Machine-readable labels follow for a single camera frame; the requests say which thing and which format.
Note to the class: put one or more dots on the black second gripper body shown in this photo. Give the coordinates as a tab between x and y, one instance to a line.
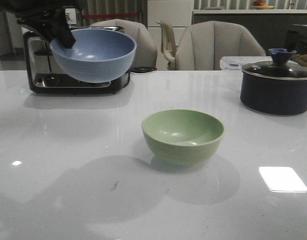
37	15

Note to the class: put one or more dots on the blue bowl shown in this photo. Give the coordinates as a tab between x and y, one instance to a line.
97	56

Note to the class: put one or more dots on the beige upholstered chair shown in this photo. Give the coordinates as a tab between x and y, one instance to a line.
146	51
202	45

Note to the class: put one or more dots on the left beige upholstered chair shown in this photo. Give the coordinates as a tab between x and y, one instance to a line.
146	51

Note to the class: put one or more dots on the white cabinet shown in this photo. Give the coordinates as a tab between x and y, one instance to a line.
176	12

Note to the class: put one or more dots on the dark blue cooking pot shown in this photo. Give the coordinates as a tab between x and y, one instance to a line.
274	96

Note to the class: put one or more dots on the clear plastic container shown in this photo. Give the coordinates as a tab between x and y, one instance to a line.
236	62

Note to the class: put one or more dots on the beige office chair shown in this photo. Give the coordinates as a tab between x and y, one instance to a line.
168	44

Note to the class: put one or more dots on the fruit plate on counter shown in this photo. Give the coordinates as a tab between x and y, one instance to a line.
261	5

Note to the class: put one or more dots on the black and chrome toaster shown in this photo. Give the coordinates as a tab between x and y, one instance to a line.
46	77

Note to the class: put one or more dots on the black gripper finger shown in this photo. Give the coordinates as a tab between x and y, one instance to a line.
61	29

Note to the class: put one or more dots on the green bowl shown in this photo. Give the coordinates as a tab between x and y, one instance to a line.
182	137

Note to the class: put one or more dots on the right beige upholstered chair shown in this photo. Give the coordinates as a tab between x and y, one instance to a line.
202	45

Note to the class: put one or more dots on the glass pot lid blue knob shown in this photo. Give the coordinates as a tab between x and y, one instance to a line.
278	68

